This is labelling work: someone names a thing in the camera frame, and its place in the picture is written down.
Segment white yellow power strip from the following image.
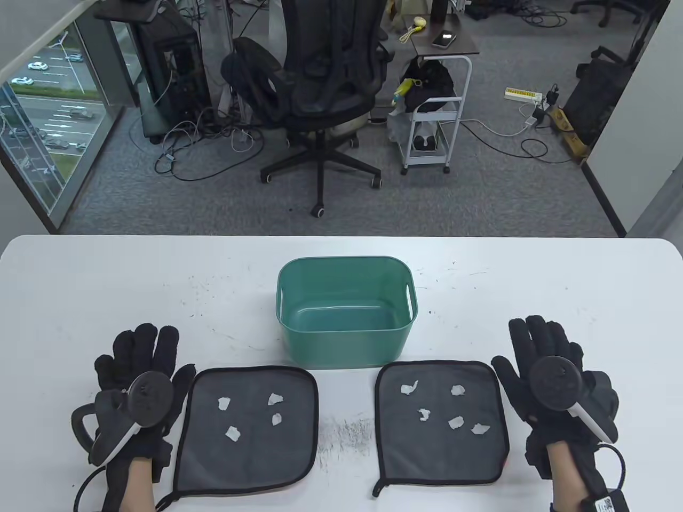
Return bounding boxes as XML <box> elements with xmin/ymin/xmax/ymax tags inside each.
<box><xmin>504</xmin><ymin>87</ymin><xmax>544</xmax><ymax>105</ymax></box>

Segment grey white hand controller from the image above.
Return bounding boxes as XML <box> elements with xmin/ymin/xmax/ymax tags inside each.
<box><xmin>530</xmin><ymin>356</ymin><xmax>614</xmax><ymax>444</ymax></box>
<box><xmin>71</xmin><ymin>372</ymin><xmax>176</xmax><ymax>466</ymax></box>

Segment black mesh office chair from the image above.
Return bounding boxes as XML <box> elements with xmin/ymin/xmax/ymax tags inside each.
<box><xmin>221</xmin><ymin>0</ymin><xmax>395</xmax><ymax>219</ymax></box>

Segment yellow cardboard box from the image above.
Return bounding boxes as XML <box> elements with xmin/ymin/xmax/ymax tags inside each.
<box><xmin>550</xmin><ymin>104</ymin><xmax>590</xmax><ymax>163</ymax></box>

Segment yellow green toy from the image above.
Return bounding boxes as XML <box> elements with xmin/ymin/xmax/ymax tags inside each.
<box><xmin>392</xmin><ymin>78</ymin><xmax>417</xmax><ymax>107</ymax></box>

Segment tangled floor cables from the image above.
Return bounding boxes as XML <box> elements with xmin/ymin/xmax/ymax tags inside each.
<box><xmin>154</xmin><ymin>107</ymin><xmax>265</xmax><ymax>182</ymax></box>

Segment black bag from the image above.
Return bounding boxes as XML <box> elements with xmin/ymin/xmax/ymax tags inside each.
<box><xmin>399</xmin><ymin>58</ymin><xmax>455</xmax><ymax>114</ymax></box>

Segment glass window panel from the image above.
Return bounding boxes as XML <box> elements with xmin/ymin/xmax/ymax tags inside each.
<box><xmin>0</xmin><ymin>11</ymin><xmax>126</xmax><ymax>233</ymax></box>

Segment black wrist sensor box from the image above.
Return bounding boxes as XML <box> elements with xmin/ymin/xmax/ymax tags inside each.
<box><xmin>582</xmin><ymin>491</ymin><xmax>636</xmax><ymax>512</ymax></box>

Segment pink-backed grey hand towel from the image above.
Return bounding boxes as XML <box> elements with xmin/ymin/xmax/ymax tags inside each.
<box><xmin>372</xmin><ymin>361</ymin><xmax>509</xmax><ymax>498</ymax></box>

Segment black computer tower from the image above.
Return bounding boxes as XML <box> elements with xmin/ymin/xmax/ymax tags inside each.
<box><xmin>136</xmin><ymin>11</ymin><xmax>214</xmax><ymax>126</ymax></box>

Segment black chair base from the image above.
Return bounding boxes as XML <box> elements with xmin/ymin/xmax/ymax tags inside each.
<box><xmin>571</xmin><ymin>0</ymin><xmax>644</xmax><ymax>27</ymax></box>

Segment black chair with armrest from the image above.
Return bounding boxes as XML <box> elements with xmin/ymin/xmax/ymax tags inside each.
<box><xmin>563</xmin><ymin>45</ymin><xmax>638</xmax><ymax>147</ymax></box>

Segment black sensor cable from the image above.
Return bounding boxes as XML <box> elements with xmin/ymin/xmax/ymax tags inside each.
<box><xmin>597</xmin><ymin>444</ymin><xmax>626</xmax><ymax>489</ymax></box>
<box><xmin>73</xmin><ymin>463</ymin><xmax>110</xmax><ymax>512</ymax></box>

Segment person's left hand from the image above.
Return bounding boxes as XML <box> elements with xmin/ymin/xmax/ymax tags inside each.
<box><xmin>88</xmin><ymin>323</ymin><xmax>196</xmax><ymax>483</ymax></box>

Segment dark grey hand towel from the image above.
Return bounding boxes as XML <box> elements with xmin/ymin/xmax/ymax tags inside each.
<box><xmin>156</xmin><ymin>365</ymin><xmax>320</xmax><ymax>512</ymax></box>

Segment black floor cable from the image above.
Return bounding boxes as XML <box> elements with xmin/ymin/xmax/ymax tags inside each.
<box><xmin>459</xmin><ymin>120</ymin><xmax>574</xmax><ymax>163</ymax></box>

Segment white cart with dark top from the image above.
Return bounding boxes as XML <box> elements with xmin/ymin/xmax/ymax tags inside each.
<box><xmin>400</xmin><ymin>13</ymin><xmax>481</xmax><ymax>175</ymax></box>

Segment green plastic bin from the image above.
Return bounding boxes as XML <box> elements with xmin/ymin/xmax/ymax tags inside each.
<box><xmin>276</xmin><ymin>257</ymin><xmax>418</xmax><ymax>370</ymax></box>

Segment person's right hand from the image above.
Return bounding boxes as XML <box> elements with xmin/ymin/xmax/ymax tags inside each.
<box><xmin>491</xmin><ymin>315</ymin><xmax>620</xmax><ymax>481</ymax></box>

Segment white plastic bag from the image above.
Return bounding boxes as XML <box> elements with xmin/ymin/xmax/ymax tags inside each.
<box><xmin>387</xmin><ymin>104</ymin><xmax>414</xmax><ymax>143</ymax></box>

